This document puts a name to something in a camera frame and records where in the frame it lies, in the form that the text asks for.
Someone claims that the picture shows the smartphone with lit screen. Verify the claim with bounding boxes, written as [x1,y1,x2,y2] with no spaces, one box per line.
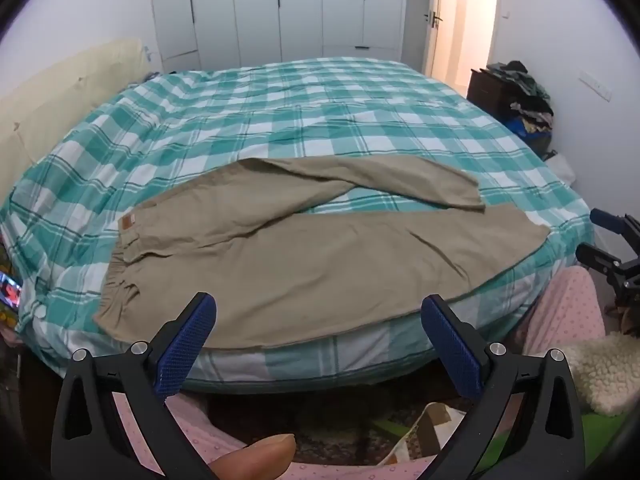
[0,270,23,311]

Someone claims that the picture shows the bed with green plaid sheet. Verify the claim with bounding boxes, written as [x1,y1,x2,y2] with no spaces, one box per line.
[0,56,596,395]

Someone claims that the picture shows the cream padded headboard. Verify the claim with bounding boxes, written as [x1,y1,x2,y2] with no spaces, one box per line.
[0,37,151,191]

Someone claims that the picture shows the white wall socket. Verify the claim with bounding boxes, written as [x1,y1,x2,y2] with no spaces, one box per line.
[579,72,613,101]

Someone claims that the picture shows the cream fleece cloth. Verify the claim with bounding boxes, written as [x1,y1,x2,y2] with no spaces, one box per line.
[560,332,635,417]

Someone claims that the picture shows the white wardrobe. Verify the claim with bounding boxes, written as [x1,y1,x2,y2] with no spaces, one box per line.
[149,0,408,72]

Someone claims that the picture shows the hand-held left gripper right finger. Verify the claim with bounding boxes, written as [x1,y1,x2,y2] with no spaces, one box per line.
[421,294,587,480]

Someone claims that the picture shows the beige pants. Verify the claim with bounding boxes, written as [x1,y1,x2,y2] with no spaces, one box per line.
[92,156,551,350]

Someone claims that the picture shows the pink dotted pajama pants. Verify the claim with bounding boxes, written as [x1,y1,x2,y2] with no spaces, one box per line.
[112,265,608,480]

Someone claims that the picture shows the white door with handle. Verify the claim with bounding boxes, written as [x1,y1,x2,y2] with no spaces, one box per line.
[421,0,445,80]

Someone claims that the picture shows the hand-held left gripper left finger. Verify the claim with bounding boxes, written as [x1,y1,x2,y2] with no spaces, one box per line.
[50,291,221,480]

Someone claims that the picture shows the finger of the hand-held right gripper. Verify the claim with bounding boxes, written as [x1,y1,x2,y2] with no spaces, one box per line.
[576,242,626,281]
[590,208,640,247]

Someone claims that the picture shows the person's left hand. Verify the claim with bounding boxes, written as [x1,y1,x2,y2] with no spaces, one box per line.
[209,434,297,480]

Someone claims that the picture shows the dark wooden nightstand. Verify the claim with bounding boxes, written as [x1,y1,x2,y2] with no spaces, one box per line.
[466,67,521,120]

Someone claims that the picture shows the pile of clothes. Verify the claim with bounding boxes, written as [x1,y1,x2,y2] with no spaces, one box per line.
[487,60,556,156]

